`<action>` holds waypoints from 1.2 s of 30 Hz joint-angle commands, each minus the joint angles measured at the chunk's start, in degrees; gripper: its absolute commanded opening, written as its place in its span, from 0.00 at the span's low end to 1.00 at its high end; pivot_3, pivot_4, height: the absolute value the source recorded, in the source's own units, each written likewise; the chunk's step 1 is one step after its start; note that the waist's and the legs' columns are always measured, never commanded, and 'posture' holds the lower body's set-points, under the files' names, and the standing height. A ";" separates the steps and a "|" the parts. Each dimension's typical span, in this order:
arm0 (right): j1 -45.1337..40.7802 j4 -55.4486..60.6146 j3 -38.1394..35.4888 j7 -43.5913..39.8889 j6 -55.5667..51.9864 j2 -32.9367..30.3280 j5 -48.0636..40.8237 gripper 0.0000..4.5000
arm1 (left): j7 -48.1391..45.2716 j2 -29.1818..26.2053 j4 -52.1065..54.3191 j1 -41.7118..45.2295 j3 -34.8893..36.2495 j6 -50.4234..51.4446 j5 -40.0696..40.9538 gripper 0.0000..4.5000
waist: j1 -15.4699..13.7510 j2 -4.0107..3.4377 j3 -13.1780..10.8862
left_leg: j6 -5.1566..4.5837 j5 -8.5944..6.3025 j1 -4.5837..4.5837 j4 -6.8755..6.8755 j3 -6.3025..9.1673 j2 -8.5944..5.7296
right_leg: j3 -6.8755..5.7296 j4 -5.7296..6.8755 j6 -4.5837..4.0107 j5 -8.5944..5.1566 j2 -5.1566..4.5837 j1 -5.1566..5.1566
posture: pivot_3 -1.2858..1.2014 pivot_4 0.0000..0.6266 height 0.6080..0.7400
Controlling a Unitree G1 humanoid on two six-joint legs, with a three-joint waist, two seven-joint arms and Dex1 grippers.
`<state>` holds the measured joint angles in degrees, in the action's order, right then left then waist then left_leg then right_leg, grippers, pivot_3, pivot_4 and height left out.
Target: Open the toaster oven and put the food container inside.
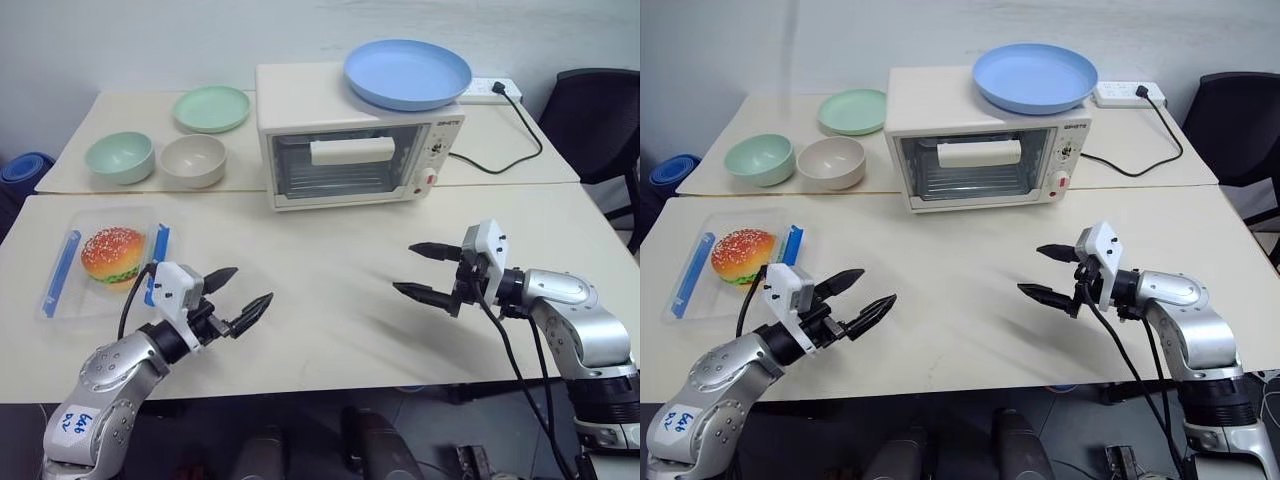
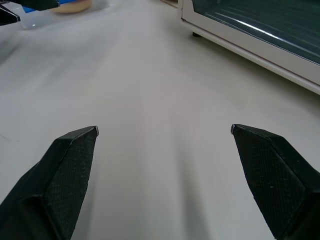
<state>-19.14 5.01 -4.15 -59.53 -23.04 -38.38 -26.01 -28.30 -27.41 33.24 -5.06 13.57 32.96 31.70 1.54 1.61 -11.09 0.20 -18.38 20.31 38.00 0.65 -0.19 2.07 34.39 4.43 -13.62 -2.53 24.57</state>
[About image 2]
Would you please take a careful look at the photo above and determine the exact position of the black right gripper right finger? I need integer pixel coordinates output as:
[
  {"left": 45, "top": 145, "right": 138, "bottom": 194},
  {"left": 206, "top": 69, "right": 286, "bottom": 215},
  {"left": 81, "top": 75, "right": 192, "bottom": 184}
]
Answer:
[{"left": 230, "top": 123, "right": 320, "bottom": 240}]

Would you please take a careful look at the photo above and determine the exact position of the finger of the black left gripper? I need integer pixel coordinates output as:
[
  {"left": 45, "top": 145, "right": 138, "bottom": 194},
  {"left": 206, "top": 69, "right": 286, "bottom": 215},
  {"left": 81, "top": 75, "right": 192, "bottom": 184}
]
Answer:
[
  {"left": 20, "top": 0, "right": 60, "bottom": 12},
  {"left": 0, "top": 5, "right": 21, "bottom": 26}
]

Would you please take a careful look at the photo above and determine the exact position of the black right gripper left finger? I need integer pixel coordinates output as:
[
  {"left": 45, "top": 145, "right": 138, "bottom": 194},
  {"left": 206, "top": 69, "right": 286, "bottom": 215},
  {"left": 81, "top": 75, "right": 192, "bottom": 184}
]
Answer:
[{"left": 0, "top": 125, "right": 100, "bottom": 240}]

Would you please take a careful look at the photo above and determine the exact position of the white countertop oven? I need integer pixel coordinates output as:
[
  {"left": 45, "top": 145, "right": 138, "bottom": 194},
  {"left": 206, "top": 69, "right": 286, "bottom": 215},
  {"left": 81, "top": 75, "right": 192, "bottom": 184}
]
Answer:
[{"left": 179, "top": 0, "right": 320, "bottom": 96}]

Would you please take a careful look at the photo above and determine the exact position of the clear plastic tray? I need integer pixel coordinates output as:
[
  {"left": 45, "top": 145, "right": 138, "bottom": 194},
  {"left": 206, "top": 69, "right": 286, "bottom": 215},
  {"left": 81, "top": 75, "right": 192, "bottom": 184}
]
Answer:
[{"left": 15, "top": 0, "right": 106, "bottom": 30}]

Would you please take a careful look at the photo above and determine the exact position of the tan round bread bun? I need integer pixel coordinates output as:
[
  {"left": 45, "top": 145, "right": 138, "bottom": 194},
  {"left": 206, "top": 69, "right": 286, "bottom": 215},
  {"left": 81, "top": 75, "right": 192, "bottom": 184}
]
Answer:
[{"left": 50, "top": 0, "right": 93, "bottom": 14}]

